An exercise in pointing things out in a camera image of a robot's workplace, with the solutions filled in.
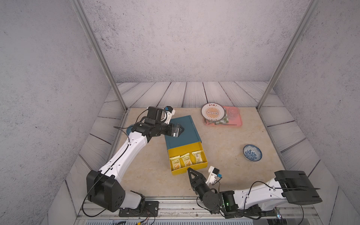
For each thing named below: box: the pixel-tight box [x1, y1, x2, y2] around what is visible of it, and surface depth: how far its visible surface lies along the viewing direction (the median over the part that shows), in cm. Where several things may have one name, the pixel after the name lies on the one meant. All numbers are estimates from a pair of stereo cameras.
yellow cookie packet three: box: [191, 150, 203, 164], surface depth 76 cm
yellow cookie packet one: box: [169, 155, 182, 171], surface depth 74 cm
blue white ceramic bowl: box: [242, 143, 263, 162], surface depth 94 cm
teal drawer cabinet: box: [164, 114, 203, 150], surface depth 77 cm
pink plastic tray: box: [202, 105, 243, 127], surface depth 113 cm
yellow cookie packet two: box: [180, 152, 193, 167], surface depth 75 cm
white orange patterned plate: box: [200, 102, 226, 122], surface depth 117 cm
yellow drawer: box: [167, 141, 209, 176], surface depth 76 cm
